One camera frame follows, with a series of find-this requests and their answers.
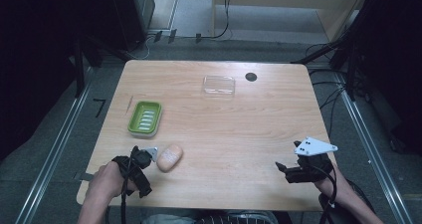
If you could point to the metal floor rail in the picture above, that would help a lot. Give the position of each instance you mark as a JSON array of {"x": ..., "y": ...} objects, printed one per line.
[
  {"x": 371, "y": 154},
  {"x": 49, "y": 157}
]

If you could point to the beige soap bar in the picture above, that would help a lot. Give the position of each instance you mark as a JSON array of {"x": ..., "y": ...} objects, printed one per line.
[{"x": 169, "y": 158}]

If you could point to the clear plastic container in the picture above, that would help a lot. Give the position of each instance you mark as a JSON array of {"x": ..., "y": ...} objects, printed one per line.
[{"x": 219, "y": 86}]

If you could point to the black metal stand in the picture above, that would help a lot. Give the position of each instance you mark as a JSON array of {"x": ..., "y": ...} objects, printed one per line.
[
  {"x": 79, "y": 68},
  {"x": 345, "y": 54}
]

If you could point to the green soap dish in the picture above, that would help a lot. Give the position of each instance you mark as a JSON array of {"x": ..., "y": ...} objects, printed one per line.
[{"x": 145, "y": 118}]

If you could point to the person's striped clothing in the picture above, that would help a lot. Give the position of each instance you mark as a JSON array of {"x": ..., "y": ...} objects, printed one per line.
[{"x": 212, "y": 218}]

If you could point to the thin wooden stick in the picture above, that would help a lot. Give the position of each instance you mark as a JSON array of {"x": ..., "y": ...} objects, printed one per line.
[{"x": 129, "y": 105}]

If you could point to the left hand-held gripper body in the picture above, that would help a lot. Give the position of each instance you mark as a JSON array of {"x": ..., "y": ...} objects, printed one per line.
[{"x": 136, "y": 171}]

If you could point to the person's right hand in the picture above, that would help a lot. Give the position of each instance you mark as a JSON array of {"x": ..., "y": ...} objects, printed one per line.
[{"x": 331, "y": 184}]

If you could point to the person's left hand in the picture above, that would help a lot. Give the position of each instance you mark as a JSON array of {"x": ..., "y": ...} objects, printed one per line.
[{"x": 106, "y": 180}]

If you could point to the grey tape strip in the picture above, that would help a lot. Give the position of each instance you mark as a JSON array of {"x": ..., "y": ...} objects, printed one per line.
[{"x": 84, "y": 176}]

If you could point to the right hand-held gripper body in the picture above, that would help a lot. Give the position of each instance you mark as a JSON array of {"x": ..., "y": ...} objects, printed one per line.
[{"x": 310, "y": 166}]

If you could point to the dark cabinet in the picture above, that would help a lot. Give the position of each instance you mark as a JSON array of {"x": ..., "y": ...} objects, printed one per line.
[{"x": 132, "y": 11}]

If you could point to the black round table grommet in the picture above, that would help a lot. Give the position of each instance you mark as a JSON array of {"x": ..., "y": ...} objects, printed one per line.
[{"x": 251, "y": 77}]

